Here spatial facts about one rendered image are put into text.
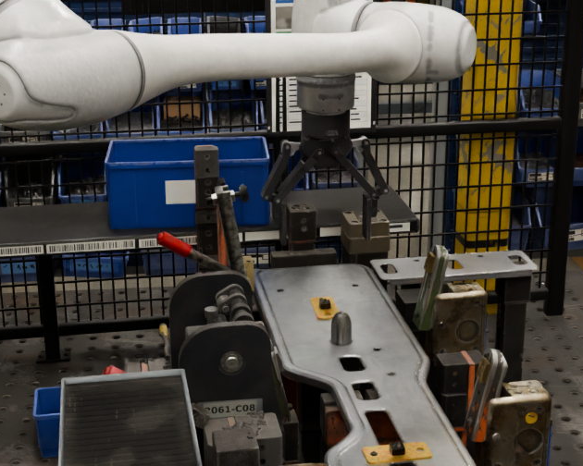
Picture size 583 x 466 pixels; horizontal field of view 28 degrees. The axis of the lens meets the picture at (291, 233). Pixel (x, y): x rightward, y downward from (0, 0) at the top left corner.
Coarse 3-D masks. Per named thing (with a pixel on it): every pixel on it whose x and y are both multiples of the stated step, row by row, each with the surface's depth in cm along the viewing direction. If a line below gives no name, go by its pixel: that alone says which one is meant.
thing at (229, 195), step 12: (216, 192) 179; (228, 192) 178; (240, 192) 180; (216, 204) 180; (228, 204) 179; (228, 216) 180; (228, 228) 180; (228, 240) 181; (228, 252) 182; (240, 252) 182; (240, 264) 183
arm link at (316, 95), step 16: (304, 80) 174; (320, 80) 172; (336, 80) 173; (352, 80) 174; (304, 96) 175; (320, 96) 173; (336, 96) 173; (352, 96) 176; (320, 112) 174; (336, 112) 176
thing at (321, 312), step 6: (312, 300) 192; (318, 300) 192; (330, 300) 192; (318, 306) 190; (324, 306) 189; (330, 306) 189; (336, 306) 190; (318, 312) 188; (324, 312) 188; (330, 312) 188; (336, 312) 188; (318, 318) 186; (324, 318) 186; (330, 318) 186
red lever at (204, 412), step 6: (114, 366) 135; (108, 372) 134; (114, 372) 134; (120, 372) 135; (192, 408) 138; (198, 408) 138; (204, 408) 139; (192, 414) 138; (198, 414) 138; (204, 414) 138; (198, 420) 138; (204, 420) 138; (198, 426) 138
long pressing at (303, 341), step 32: (256, 288) 197; (288, 288) 198; (320, 288) 198; (352, 288) 197; (384, 288) 199; (288, 320) 185; (320, 320) 185; (352, 320) 185; (384, 320) 185; (288, 352) 174; (320, 352) 174; (352, 352) 174; (384, 352) 174; (416, 352) 174; (320, 384) 165; (352, 384) 165; (384, 384) 164; (416, 384) 164; (352, 416) 155; (416, 416) 155; (352, 448) 148; (448, 448) 147
